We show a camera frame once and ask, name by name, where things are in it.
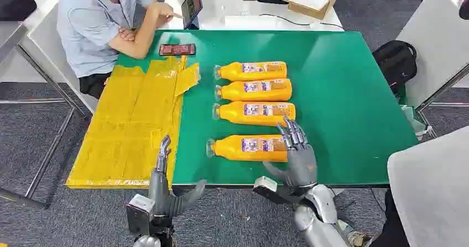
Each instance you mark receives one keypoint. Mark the seated person's left hand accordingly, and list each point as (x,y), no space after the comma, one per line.
(127,35)

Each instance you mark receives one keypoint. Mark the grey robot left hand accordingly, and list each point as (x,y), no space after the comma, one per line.
(159,194)

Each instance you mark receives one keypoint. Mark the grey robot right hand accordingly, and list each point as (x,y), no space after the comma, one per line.
(302,168)

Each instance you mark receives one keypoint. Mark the seated person's right hand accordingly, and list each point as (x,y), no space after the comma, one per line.
(161,11)

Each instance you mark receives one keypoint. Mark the orange drink bottle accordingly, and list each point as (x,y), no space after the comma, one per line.
(234,113)
(231,148)
(234,91)
(256,75)

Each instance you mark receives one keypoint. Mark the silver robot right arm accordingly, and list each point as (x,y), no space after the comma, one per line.
(318,216)

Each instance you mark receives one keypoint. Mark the black round object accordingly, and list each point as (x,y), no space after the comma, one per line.
(465,9)

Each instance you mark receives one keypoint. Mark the black tablet on stand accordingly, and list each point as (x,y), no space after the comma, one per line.
(192,5)

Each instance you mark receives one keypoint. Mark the seated person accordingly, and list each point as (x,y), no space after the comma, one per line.
(88,29)

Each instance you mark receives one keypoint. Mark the red and black phone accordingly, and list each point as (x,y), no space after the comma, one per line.
(177,50)

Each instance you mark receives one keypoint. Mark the white table with metal legs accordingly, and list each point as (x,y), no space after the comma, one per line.
(436,44)
(40,44)

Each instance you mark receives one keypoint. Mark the white office table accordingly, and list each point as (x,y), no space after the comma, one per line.
(227,7)

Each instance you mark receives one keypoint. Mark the yellow plastic sheet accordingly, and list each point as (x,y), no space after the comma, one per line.
(128,128)

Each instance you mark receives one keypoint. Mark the green table mat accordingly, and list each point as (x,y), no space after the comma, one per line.
(337,102)

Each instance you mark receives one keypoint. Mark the white flat box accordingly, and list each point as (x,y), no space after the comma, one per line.
(249,22)

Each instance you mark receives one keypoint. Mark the worn sneaker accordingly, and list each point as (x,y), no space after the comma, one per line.
(361,238)

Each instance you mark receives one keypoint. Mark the black backpack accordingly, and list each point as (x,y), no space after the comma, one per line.
(395,64)

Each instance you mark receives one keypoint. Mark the black seat cushion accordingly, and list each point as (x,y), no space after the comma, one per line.
(16,3)

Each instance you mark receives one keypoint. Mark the standing person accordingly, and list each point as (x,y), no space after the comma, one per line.
(432,186)

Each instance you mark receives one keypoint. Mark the open cardboard box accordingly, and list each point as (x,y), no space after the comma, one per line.
(311,8)

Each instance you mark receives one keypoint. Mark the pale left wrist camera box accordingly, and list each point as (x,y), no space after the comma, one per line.
(139,212)

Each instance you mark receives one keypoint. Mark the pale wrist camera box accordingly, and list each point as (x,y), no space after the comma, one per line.
(265,186)
(139,212)

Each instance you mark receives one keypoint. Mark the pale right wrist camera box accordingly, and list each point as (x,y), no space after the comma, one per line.
(265,186)

